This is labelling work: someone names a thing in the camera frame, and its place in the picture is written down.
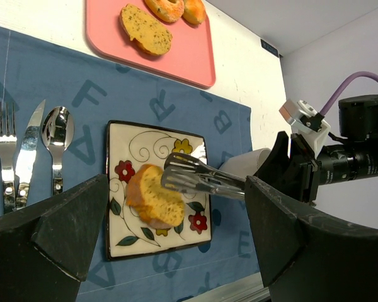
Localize white ceramic mug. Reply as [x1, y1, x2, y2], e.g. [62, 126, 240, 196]
[219, 148, 271, 179]

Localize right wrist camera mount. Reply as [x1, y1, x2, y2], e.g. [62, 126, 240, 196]
[279, 99, 331, 158]

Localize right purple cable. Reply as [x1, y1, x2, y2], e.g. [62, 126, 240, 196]
[320, 71, 378, 115]

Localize metal serving tongs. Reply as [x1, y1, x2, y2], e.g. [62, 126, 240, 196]
[161, 152, 245, 201]

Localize square floral plate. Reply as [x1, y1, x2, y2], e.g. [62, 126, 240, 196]
[106, 120, 212, 260]

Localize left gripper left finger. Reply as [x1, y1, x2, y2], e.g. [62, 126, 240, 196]
[0, 174, 109, 301]

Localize right blue table label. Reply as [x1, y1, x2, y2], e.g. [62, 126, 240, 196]
[260, 39, 280, 58]

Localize silver spoon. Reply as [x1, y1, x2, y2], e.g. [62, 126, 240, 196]
[42, 106, 74, 195]

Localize herb bread slice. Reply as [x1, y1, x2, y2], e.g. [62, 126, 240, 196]
[119, 4, 173, 56]
[126, 164, 185, 229]

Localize silver fork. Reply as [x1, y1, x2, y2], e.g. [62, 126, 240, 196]
[0, 101, 17, 214]

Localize silver knife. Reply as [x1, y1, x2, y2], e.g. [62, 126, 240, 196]
[15, 99, 46, 210]

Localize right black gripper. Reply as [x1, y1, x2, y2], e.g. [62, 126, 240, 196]
[254, 131, 378, 204]

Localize round bread roll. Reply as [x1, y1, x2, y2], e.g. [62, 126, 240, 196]
[183, 0, 207, 25]

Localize blue letter placemat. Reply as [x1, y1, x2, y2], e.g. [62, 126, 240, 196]
[0, 27, 259, 301]

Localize sesame bagel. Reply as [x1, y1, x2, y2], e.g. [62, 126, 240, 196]
[144, 0, 185, 23]

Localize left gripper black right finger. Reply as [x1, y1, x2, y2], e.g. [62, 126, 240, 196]
[245, 177, 378, 301]

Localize pink serving tray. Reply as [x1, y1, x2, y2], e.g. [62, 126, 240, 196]
[85, 1, 216, 88]

